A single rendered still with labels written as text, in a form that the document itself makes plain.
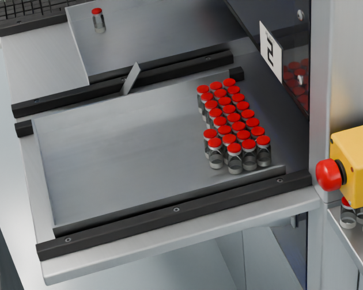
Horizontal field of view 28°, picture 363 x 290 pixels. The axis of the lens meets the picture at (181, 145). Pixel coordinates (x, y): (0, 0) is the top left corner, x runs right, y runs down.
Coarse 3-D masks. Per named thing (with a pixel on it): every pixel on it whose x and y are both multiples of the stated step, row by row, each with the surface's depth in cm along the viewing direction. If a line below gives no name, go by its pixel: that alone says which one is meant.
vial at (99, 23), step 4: (96, 16) 140; (100, 16) 140; (96, 20) 140; (100, 20) 141; (96, 24) 141; (100, 24) 141; (104, 24) 142; (96, 28) 142; (100, 28) 142; (104, 28) 142; (100, 32) 142
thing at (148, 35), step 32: (96, 0) 146; (128, 0) 148; (160, 0) 150; (192, 0) 149; (96, 32) 143; (128, 32) 142; (160, 32) 140; (192, 32) 139; (224, 32) 138; (96, 64) 134; (128, 64) 133; (160, 64) 128
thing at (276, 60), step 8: (264, 32) 107; (264, 40) 108; (272, 40) 104; (264, 48) 109; (280, 48) 102; (264, 56) 110; (272, 56) 106; (280, 56) 103; (280, 64) 104; (280, 72) 105; (280, 80) 106
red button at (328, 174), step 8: (328, 160) 89; (320, 168) 88; (328, 168) 88; (336, 168) 88; (320, 176) 88; (328, 176) 87; (336, 176) 88; (320, 184) 89; (328, 184) 88; (336, 184) 88
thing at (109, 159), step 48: (144, 96) 121; (192, 96) 124; (48, 144) 118; (96, 144) 116; (144, 144) 115; (192, 144) 114; (48, 192) 106; (96, 192) 108; (144, 192) 107; (192, 192) 102
